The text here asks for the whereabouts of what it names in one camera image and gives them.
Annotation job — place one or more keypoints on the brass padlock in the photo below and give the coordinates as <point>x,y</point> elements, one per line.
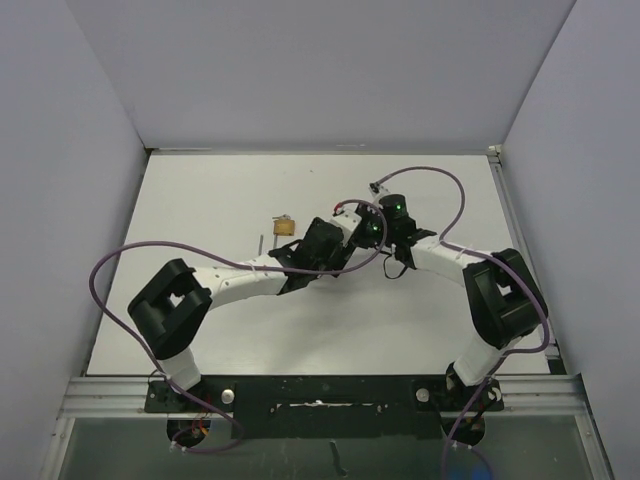
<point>283,227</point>

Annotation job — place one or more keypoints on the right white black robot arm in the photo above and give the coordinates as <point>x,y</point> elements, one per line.
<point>504,301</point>

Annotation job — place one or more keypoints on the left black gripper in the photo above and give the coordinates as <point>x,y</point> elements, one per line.
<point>340,253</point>

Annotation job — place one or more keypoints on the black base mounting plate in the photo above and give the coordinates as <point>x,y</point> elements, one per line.
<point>327,407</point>

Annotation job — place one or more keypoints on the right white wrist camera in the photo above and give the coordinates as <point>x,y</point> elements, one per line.
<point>378,191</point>

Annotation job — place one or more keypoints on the aluminium frame rail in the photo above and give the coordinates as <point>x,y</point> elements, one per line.
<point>587,431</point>

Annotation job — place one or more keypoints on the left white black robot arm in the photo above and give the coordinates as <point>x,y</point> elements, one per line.
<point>171,307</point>

